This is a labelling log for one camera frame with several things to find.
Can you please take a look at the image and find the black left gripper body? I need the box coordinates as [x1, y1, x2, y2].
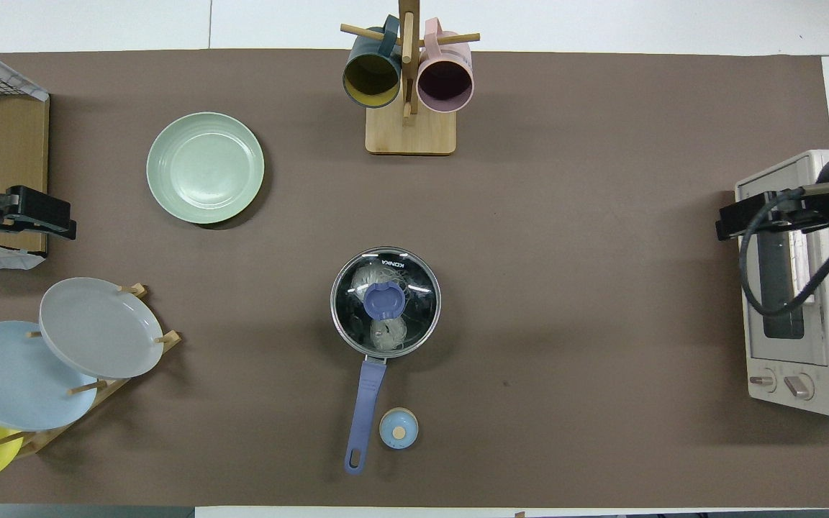
[0, 186, 72, 235]

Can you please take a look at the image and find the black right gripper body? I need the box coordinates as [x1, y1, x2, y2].
[728, 188, 829, 238]

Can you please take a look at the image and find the vermicelli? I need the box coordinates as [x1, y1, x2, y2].
[352, 263, 412, 353]

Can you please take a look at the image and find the grey plate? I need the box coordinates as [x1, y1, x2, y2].
[39, 278, 165, 380]

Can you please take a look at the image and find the light green plate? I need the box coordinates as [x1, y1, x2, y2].
[146, 112, 266, 225]

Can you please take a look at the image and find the light blue plate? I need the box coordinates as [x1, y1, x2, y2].
[0, 321, 99, 432]

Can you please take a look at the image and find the wooden plate rack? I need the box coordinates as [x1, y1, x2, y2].
[0, 283, 183, 459]

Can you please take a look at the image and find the brown table mat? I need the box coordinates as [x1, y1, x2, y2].
[0, 49, 829, 508]

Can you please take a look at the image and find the pink mug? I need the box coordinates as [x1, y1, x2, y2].
[417, 18, 474, 114]

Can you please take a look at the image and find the wooden mug tree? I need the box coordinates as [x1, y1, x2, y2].
[340, 0, 481, 156]

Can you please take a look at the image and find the dark teal mug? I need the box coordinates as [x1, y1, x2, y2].
[343, 16, 402, 109]

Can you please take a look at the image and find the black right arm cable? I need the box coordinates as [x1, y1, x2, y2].
[738, 180, 829, 317]

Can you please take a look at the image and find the wooden shelf black wire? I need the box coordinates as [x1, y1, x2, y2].
[0, 35, 50, 271]

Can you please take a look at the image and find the dark saucepan blue handle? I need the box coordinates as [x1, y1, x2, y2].
[330, 246, 442, 476]

